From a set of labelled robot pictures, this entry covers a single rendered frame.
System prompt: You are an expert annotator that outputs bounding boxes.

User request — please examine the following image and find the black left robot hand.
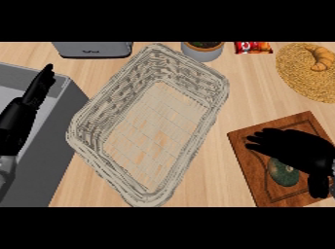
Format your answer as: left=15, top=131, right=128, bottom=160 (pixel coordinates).
left=0, top=63, right=57, bottom=158

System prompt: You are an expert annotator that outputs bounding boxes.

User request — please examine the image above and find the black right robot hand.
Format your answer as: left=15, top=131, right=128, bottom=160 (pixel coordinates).
left=245, top=127, right=335, bottom=199

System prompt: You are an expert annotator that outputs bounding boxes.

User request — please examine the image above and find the dark green squash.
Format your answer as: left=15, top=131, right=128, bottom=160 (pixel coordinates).
left=265, top=158, right=302, bottom=188

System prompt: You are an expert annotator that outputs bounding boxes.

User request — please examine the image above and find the brown wooden cutting board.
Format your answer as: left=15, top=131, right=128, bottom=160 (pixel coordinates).
left=226, top=110, right=335, bottom=208

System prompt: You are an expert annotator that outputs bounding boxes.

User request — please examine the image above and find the white wicker basket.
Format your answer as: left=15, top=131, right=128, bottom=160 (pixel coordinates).
left=65, top=43, right=232, bottom=208

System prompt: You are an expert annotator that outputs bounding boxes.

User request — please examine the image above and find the grey sink basin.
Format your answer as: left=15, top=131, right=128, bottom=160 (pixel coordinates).
left=0, top=58, right=90, bottom=208

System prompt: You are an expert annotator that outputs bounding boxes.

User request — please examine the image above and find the round woven tan placemat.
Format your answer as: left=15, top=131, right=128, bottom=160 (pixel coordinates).
left=274, top=42, right=335, bottom=104

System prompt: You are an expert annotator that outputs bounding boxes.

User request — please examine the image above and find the grey toaster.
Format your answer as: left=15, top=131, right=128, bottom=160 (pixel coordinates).
left=50, top=41, right=136, bottom=59

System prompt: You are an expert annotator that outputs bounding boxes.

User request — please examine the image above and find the golden croissant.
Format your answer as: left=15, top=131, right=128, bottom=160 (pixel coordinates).
left=304, top=45, right=335, bottom=72

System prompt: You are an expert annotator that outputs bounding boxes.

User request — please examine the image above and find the red snack packet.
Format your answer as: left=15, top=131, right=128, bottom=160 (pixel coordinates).
left=233, top=41, right=274, bottom=55

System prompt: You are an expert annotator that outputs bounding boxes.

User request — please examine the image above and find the grey pot with plant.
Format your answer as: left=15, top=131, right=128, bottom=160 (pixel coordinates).
left=181, top=41, right=227, bottom=63

